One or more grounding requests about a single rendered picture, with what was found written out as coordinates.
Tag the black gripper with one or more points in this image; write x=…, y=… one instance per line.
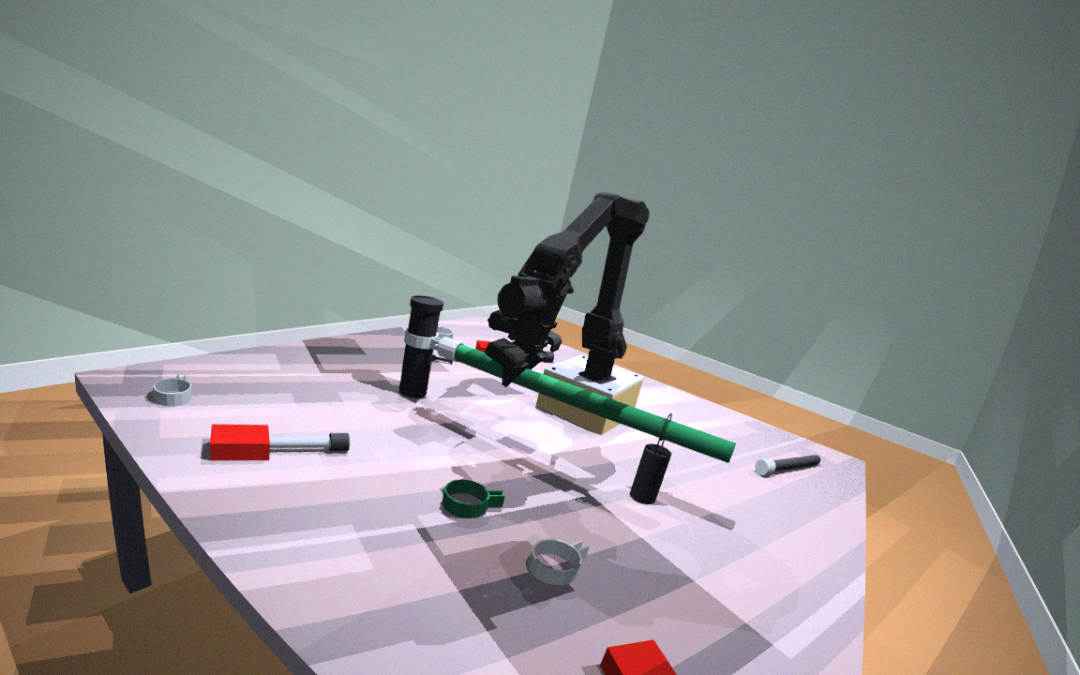
x=533, y=335

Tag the black cylinder with wire loop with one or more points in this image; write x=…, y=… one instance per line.
x=651, y=471

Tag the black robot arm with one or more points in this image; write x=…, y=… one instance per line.
x=557, y=258

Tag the dark green ring clamp with tab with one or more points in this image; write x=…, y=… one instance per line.
x=489, y=498

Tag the green cylinder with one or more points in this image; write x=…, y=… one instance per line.
x=611, y=409

